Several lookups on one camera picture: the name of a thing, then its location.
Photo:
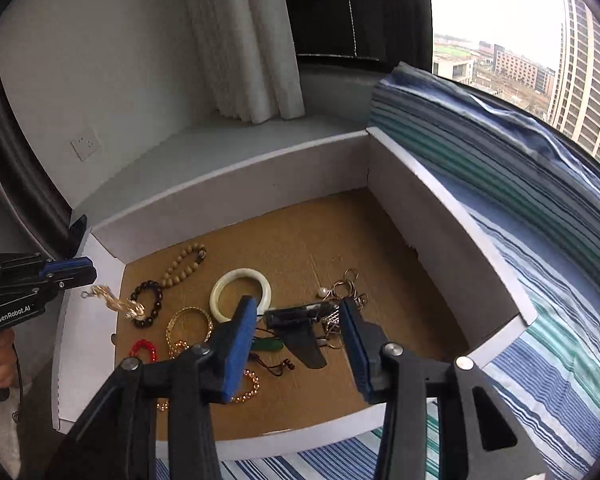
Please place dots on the blue green striped bed sheet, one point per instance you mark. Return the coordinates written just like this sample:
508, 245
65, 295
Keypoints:
530, 210

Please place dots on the window pane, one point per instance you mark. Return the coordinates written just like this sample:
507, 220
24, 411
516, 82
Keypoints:
505, 20

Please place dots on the white wall socket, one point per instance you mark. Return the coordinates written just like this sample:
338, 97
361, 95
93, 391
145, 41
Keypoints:
85, 144

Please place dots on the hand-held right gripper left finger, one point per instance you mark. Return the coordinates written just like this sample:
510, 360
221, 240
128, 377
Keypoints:
240, 350

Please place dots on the white curtain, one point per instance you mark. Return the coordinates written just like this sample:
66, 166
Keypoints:
245, 35

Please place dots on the pearl pin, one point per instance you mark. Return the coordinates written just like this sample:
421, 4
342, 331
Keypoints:
323, 291

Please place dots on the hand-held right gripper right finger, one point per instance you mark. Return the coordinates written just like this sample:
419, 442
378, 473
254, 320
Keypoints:
352, 345

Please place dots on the long white cardboard box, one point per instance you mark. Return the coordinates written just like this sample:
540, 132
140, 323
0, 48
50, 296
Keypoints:
305, 240

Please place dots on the cream jade bangle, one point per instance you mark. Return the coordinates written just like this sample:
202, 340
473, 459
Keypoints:
219, 305

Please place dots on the black window blind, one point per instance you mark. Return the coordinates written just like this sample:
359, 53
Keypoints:
355, 10

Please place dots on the black flat device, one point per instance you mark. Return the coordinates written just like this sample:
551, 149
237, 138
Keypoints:
78, 235

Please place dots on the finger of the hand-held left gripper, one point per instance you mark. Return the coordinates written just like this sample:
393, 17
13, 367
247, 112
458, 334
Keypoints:
65, 264
75, 278

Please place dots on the person's left forearm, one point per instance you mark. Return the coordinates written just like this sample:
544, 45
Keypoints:
0, 435

